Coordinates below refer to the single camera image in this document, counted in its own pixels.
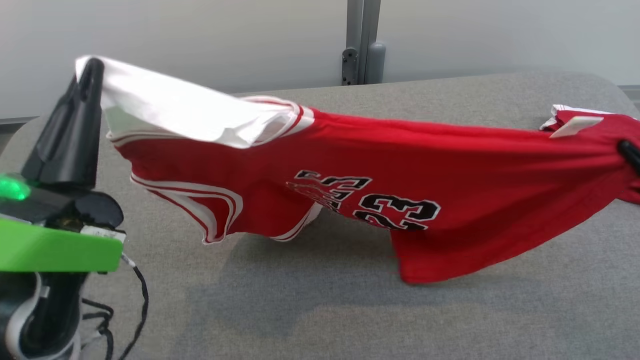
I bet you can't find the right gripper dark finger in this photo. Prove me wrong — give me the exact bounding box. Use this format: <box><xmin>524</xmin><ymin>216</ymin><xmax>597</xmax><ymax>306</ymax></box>
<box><xmin>617</xmin><ymin>140</ymin><xmax>640</xmax><ymax>177</ymax></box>

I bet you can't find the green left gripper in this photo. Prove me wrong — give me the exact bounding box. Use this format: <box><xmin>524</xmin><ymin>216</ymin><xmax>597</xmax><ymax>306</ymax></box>
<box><xmin>0</xmin><ymin>57</ymin><xmax>126</xmax><ymax>274</ymax></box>

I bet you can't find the red basketball jersey number 23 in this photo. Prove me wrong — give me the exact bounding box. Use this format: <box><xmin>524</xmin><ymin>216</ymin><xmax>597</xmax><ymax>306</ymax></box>
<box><xmin>75</xmin><ymin>55</ymin><xmax>640</xmax><ymax>285</ymax></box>

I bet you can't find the black round left gripper motor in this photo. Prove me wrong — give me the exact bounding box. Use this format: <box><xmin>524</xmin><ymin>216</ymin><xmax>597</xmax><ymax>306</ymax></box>
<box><xmin>74</xmin><ymin>191</ymin><xmax>125</xmax><ymax>232</ymax></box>

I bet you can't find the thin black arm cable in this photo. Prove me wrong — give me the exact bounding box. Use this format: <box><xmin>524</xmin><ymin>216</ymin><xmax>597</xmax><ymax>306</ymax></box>
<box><xmin>80</xmin><ymin>297</ymin><xmax>117</xmax><ymax>360</ymax></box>

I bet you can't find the grey metal post with bracket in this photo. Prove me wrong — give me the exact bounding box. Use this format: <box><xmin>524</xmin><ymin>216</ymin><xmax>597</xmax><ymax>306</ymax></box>
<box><xmin>341</xmin><ymin>0</ymin><xmax>387</xmax><ymax>86</ymax></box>

